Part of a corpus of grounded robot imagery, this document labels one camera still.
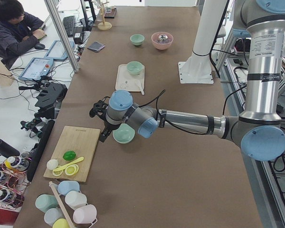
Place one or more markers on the pink bowl with ice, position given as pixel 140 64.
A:
pixel 161 46

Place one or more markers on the black camera stand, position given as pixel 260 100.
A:
pixel 50 97

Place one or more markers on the green toy lime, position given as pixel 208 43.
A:
pixel 69 155

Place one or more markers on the black power adapter box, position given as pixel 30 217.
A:
pixel 78 36

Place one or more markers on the mint green cup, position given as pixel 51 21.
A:
pixel 44 202

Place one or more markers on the cream serving tray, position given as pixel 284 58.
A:
pixel 126 81

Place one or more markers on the yellow lemon slice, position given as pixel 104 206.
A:
pixel 71 170
pixel 57 173

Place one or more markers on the blue teach pendant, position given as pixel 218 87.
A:
pixel 56 51
pixel 36 68

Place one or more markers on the wooden mug tree stand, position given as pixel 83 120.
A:
pixel 103 25

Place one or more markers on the copper wire bottle rack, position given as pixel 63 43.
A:
pixel 17 183

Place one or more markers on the pink cup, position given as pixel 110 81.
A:
pixel 85 214

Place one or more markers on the green bowl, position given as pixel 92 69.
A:
pixel 134 67
pixel 137 39
pixel 124 134

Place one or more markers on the green bowl on tray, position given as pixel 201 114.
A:
pixel 134 67

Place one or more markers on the yellow cup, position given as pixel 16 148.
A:
pixel 61 223

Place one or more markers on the wooden rack rod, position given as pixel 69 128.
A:
pixel 64 211

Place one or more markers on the black keyboard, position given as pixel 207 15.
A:
pixel 69 25

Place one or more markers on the aluminium frame post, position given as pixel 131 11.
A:
pixel 53 12

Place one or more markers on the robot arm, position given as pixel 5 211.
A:
pixel 257 129

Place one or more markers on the metal ice scoop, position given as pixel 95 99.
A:
pixel 163 38

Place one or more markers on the pale cream cup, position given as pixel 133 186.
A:
pixel 75 199

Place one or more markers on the white toy garlic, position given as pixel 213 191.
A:
pixel 52 164

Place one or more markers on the grey blue cup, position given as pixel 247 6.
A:
pixel 52 215

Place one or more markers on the black thermos bottle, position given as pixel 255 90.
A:
pixel 7 150

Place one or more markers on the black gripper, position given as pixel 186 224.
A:
pixel 107 127

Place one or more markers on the dark wooden tray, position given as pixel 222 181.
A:
pixel 110 12

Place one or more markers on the white ceramic spoon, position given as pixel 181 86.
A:
pixel 138 83

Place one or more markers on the computer mouse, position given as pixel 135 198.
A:
pixel 39 46

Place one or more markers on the white drink bottle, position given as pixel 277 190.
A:
pixel 4 178

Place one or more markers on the grey folded cloth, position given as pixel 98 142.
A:
pixel 96 46

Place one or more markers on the white wire cup rack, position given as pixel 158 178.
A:
pixel 86 214

